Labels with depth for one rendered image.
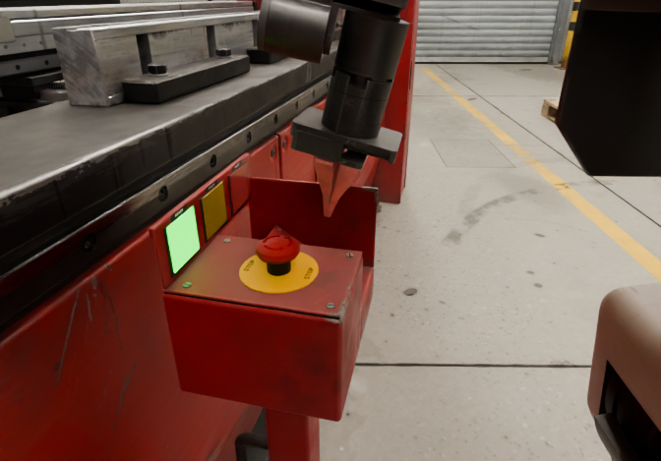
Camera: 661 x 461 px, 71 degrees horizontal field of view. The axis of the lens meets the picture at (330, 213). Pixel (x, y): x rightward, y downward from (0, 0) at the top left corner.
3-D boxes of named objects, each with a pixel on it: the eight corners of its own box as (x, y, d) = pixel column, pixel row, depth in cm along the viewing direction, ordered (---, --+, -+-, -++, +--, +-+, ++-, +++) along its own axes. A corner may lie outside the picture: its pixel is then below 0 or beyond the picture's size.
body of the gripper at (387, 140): (305, 122, 49) (320, 52, 46) (397, 148, 48) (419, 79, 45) (287, 140, 43) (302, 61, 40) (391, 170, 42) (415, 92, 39)
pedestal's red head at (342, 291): (340, 425, 41) (342, 251, 33) (178, 392, 44) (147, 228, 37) (373, 295, 59) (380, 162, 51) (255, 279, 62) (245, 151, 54)
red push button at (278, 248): (293, 291, 40) (292, 256, 39) (250, 285, 41) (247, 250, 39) (306, 266, 44) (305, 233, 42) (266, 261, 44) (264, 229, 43)
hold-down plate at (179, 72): (158, 104, 61) (154, 82, 60) (123, 102, 62) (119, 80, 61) (251, 71, 87) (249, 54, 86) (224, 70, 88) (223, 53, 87)
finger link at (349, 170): (295, 190, 53) (311, 111, 49) (354, 207, 52) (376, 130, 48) (276, 214, 47) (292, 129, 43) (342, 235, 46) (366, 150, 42)
